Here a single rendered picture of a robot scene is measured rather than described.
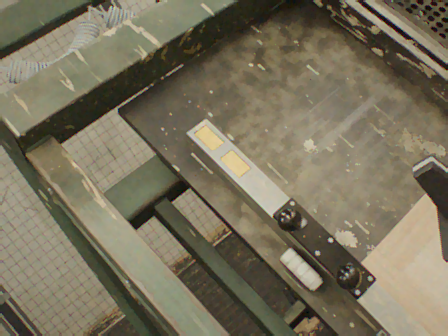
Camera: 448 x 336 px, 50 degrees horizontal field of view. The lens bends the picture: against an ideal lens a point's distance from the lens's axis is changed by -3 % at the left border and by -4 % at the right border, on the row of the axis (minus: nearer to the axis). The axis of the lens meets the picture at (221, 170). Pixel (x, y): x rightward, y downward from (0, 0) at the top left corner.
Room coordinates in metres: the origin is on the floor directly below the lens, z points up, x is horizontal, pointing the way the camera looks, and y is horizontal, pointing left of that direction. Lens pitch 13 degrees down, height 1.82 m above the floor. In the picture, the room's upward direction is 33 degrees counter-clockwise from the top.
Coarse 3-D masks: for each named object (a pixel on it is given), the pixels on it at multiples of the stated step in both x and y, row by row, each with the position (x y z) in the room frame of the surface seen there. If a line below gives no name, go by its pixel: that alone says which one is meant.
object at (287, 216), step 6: (282, 210) 0.70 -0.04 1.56; (288, 210) 0.69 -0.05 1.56; (294, 210) 0.69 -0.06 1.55; (282, 216) 0.69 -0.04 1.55; (288, 216) 0.68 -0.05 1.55; (294, 216) 0.68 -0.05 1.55; (300, 216) 0.69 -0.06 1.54; (282, 222) 0.68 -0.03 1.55; (288, 222) 0.68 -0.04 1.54; (294, 222) 0.68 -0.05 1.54; (300, 222) 0.68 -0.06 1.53; (306, 222) 0.78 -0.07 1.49; (282, 228) 0.69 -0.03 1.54; (288, 228) 0.68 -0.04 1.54; (294, 228) 0.68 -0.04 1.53; (300, 228) 0.78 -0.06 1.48
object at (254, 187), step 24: (192, 144) 0.92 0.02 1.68; (216, 168) 0.89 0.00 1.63; (240, 192) 0.86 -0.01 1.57; (264, 192) 0.83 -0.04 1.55; (264, 216) 0.83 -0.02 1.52; (288, 240) 0.80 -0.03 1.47; (312, 264) 0.77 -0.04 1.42; (336, 288) 0.74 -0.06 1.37; (360, 312) 0.72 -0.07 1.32; (384, 312) 0.69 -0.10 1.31
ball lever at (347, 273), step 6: (348, 264) 0.64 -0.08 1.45; (342, 270) 0.63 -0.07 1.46; (348, 270) 0.63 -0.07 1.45; (354, 270) 0.63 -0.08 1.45; (336, 276) 0.64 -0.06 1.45; (342, 276) 0.63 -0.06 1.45; (348, 276) 0.62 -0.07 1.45; (354, 276) 0.62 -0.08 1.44; (360, 276) 0.63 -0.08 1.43; (336, 282) 0.64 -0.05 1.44; (342, 282) 0.63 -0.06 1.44; (348, 282) 0.62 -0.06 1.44; (354, 282) 0.62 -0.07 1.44; (360, 282) 0.63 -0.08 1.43; (342, 288) 0.63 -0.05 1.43; (348, 288) 0.62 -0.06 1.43; (354, 288) 0.63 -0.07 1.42
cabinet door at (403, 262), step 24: (408, 216) 0.82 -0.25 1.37; (432, 216) 0.82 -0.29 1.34; (384, 240) 0.79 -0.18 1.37; (408, 240) 0.79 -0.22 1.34; (432, 240) 0.79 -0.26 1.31; (384, 264) 0.76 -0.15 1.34; (408, 264) 0.76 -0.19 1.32; (432, 264) 0.76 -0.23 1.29; (384, 288) 0.74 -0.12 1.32; (408, 288) 0.74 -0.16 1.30; (432, 288) 0.74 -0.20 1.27; (408, 312) 0.71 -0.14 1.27; (432, 312) 0.71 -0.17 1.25
